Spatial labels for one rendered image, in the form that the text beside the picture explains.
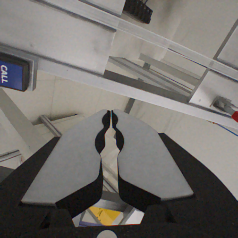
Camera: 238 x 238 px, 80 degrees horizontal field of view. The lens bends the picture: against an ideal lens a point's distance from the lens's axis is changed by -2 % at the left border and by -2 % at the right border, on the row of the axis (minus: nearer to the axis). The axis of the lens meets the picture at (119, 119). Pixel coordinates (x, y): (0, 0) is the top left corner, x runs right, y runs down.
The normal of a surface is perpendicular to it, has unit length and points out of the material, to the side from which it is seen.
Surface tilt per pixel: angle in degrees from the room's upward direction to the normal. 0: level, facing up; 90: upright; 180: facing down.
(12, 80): 45
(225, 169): 90
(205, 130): 90
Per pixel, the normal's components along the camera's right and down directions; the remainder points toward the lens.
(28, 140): 0.39, -0.83
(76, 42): 0.09, 0.54
